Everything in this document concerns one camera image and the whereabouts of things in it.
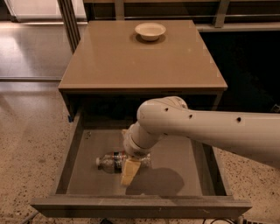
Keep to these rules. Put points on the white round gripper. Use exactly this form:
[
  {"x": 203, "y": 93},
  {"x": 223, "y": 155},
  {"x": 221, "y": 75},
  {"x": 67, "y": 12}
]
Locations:
[{"x": 136, "y": 150}]

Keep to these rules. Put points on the clear plastic water bottle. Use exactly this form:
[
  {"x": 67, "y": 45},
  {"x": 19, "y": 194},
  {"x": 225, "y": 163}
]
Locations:
[{"x": 113, "y": 161}]

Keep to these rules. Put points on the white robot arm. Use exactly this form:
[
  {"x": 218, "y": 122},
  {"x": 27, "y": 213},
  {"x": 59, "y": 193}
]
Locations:
[{"x": 250, "y": 135}]

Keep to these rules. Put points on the tan drawer cabinet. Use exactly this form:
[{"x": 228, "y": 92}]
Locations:
[{"x": 113, "y": 59}]

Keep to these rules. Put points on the white ceramic bowl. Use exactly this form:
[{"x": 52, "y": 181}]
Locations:
[{"x": 150, "y": 31}]

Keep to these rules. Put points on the metal frame post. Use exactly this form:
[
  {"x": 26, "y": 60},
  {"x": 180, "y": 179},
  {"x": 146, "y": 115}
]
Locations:
[{"x": 69, "y": 19}]

